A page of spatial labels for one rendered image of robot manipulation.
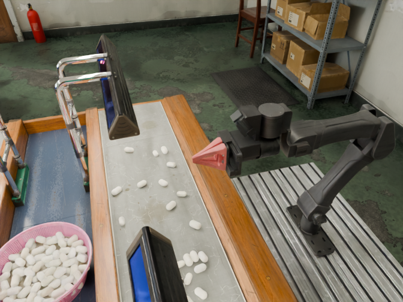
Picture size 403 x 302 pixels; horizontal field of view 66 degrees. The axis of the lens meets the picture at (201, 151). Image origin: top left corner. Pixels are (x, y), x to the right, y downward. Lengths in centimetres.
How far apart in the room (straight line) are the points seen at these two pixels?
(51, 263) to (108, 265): 17
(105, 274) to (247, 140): 51
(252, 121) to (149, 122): 83
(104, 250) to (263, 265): 44
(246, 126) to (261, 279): 41
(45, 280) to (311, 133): 78
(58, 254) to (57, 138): 69
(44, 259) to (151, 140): 60
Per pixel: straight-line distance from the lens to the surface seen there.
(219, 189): 106
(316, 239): 110
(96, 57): 114
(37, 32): 493
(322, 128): 80
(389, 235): 218
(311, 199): 100
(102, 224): 101
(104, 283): 90
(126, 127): 82
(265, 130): 70
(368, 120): 87
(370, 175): 252
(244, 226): 97
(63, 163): 141
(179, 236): 97
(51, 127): 163
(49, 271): 99
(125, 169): 120
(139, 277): 52
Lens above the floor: 153
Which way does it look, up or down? 39 degrees down
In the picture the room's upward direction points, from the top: straight up
